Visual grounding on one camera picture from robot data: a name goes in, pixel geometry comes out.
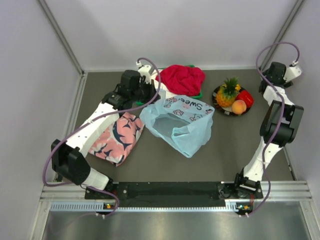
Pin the red crumpled cloth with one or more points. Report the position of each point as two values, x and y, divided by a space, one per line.
182 79

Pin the plastic pineapple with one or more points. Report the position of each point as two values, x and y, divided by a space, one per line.
227 93

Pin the pink patterned cloth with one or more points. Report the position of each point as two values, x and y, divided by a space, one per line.
117 141

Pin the light blue cartoon plastic bag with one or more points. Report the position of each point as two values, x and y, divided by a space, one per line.
183 122

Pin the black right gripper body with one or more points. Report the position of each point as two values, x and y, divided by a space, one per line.
283 82

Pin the orange peach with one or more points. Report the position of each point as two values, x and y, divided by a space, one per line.
238 107

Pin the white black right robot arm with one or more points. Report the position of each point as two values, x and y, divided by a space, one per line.
279 126

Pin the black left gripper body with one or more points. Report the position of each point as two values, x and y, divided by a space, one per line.
145 92

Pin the green plastic tray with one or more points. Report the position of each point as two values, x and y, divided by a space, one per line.
199 96

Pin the white cloth in tray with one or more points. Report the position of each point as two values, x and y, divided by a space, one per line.
156 82

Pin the slotted cable duct rail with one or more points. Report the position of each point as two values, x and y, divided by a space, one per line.
61 206

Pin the black patterned plate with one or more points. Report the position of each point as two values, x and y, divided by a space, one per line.
225 110

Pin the red bell pepper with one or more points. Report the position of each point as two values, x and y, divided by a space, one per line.
245 96

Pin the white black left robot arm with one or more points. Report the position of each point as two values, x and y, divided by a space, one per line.
68 157

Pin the yellow green mango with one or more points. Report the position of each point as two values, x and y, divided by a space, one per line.
238 87

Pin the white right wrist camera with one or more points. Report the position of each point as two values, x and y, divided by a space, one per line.
292 72

